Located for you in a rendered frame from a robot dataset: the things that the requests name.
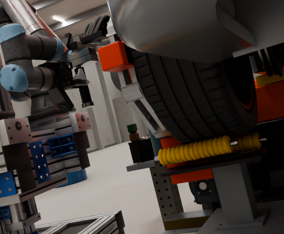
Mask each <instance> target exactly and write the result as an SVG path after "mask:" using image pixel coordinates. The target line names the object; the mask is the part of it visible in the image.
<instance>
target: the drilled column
mask: <svg viewBox="0 0 284 234"><path fill-rule="evenodd" d="M149 169H150V173H151V177H152V181H153V185H154V188H155V193H156V197H157V201H158V205H159V209H160V213H161V217H162V221H163V225H164V220H166V219H167V218H168V217H169V216H170V215H171V214H175V213H183V212H184V210H183V206H182V202H181V198H180V194H179V190H178V186H177V184H172V180H171V176H164V177H161V175H160V174H161V173H163V172H164V171H166V170H168V168H167V165H164V166H163V165H162V164H159V165H157V166H155V167H151V168H149ZM164 229H165V225H164ZM165 231H166V229H165Z"/></svg>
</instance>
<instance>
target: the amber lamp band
mask: <svg viewBox="0 0 284 234"><path fill-rule="evenodd" d="M129 137H130V141H131V142H133V141H137V140H140V137H139V133H134V134H130V135H129Z"/></svg>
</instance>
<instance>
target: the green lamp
mask: <svg viewBox="0 0 284 234"><path fill-rule="evenodd" d="M127 129H128V132H129V133H130V132H133V131H137V125H136V124H135V123H134V124H130V125H127Z"/></svg>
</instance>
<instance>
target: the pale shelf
mask: <svg viewBox="0 0 284 234"><path fill-rule="evenodd" d="M159 164H161V163H160V161H155V160H149V161H145V162H144V163H140V164H137V163H133V164H131V165H129V166H126V169H127V172H130V171H134V170H140V169H146V168H151V167H155V166H157V165H159Z"/></svg>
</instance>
